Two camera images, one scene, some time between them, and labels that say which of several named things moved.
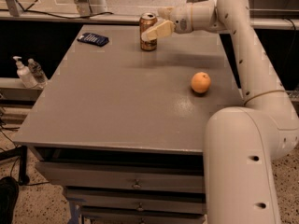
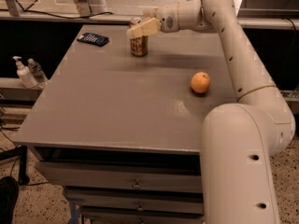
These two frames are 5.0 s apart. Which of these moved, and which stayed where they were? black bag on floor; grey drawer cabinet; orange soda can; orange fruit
Moved: orange soda can
Stayed: black bag on floor; grey drawer cabinet; orange fruit
